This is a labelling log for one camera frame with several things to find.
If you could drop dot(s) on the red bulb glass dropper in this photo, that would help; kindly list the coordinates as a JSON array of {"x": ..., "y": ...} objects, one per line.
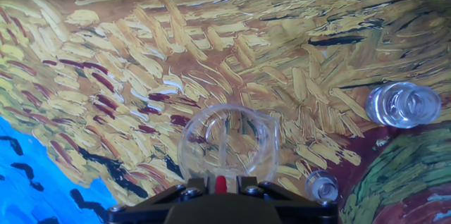
[{"x": 221, "y": 184}]

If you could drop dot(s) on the clear glass beaker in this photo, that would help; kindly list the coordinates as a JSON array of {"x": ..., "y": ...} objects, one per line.
[{"x": 246, "y": 146}]

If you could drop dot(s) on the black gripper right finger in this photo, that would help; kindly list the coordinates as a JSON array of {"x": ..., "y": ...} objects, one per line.
[{"x": 306, "y": 213}]

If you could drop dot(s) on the Van Gogh painting tablecloth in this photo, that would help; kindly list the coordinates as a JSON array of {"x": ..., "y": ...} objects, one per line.
[{"x": 176, "y": 58}]

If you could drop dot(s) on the clear glass bottle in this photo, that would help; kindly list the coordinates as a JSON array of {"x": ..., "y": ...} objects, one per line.
[{"x": 401, "y": 104}]

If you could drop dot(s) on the small clear glass vial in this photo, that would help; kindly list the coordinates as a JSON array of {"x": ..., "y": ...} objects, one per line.
[{"x": 321, "y": 185}]

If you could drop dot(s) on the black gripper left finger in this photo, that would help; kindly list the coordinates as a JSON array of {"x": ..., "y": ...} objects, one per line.
[{"x": 141, "y": 213}]

